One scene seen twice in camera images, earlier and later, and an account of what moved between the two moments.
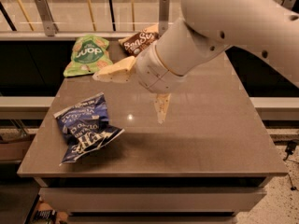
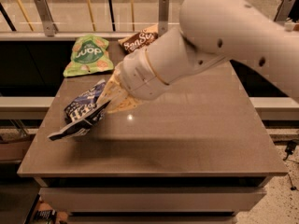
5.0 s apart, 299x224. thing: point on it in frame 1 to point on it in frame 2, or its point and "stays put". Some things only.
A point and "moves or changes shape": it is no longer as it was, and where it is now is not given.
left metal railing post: (50, 27) stays put
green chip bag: (89, 55) stays put
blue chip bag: (85, 127) moves or changes shape
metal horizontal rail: (54, 35) stays put
